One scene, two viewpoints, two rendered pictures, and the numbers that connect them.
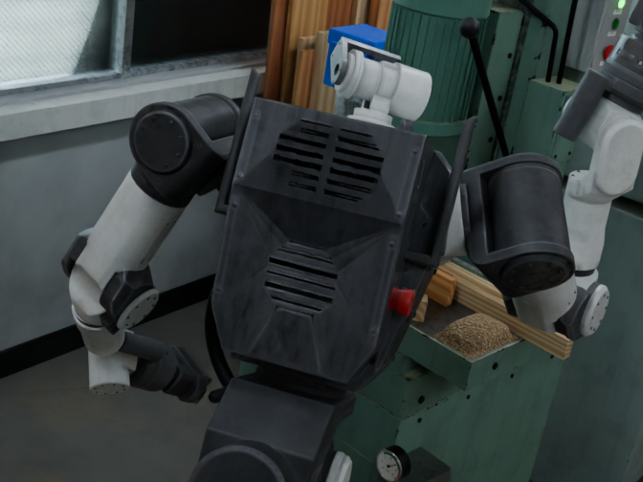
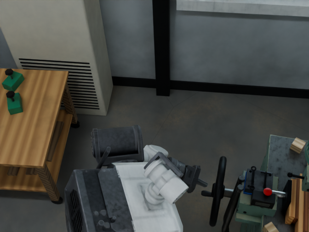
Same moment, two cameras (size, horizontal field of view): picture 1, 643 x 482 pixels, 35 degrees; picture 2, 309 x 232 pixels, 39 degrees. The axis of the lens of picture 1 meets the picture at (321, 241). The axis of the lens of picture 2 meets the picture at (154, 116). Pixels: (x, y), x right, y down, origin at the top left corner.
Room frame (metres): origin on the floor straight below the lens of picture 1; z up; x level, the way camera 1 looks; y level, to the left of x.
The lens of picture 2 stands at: (1.03, -0.52, 2.43)
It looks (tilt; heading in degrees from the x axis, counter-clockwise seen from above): 54 degrees down; 63
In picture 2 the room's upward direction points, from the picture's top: 3 degrees counter-clockwise
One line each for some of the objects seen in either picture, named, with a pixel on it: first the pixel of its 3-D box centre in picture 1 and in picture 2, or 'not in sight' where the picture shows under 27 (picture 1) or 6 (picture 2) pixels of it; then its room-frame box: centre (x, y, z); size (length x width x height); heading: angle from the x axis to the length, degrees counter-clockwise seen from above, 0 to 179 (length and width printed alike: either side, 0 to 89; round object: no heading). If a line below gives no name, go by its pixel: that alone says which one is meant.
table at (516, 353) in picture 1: (365, 295); (277, 204); (1.76, -0.10, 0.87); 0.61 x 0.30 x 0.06; 48
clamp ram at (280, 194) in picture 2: not in sight; (278, 194); (1.75, -0.09, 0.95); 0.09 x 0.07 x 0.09; 48
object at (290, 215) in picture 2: not in sight; (290, 201); (1.77, -0.13, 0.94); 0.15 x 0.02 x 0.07; 48
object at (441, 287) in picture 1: (402, 266); (299, 206); (1.79, -0.16, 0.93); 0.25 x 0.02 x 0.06; 48
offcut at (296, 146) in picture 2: not in sight; (297, 145); (1.97, 0.05, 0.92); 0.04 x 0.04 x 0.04; 23
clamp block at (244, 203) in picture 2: not in sight; (257, 194); (1.69, -0.04, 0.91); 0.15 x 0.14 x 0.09; 48
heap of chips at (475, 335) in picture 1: (477, 328); not in sight; (1.60, -0.30, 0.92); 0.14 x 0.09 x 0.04; 138
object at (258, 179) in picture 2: not in sight; (260, 187); (1.69, -0.05, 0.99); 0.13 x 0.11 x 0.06; 48
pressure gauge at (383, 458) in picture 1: (393, 467); not in sight; (1.53, -0.20, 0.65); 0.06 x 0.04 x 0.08; 48
